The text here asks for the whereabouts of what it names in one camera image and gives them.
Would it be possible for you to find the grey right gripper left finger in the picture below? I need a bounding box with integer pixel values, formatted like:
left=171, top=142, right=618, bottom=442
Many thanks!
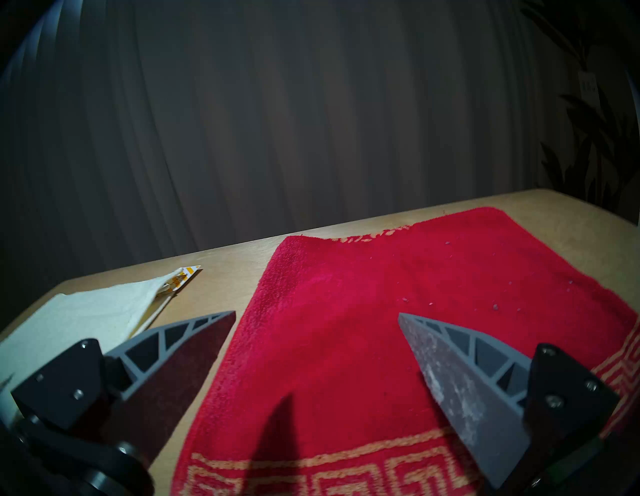
left=10, top=310, right=237, bottom=471

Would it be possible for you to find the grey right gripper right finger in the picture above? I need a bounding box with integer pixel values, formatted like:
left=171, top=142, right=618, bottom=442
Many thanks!
left=397, top=312, right=621, bottom=491

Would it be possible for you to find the cream dotted towel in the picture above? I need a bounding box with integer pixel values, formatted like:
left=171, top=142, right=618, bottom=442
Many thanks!
left=0, top=265, right=202, bottom=416

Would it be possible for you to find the red towel with gold border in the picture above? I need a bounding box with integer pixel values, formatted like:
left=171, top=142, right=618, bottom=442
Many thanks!
left=171, top=206, right=640, bottom=496

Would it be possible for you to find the grey-brown pleated curtain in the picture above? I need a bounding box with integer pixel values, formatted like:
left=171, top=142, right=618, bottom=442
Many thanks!
left=0, top=0, right=581, bottom=331

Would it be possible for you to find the white plant label tag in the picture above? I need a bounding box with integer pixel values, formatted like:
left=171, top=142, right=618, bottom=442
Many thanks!
left=577, top=70, right=601, bottom=108

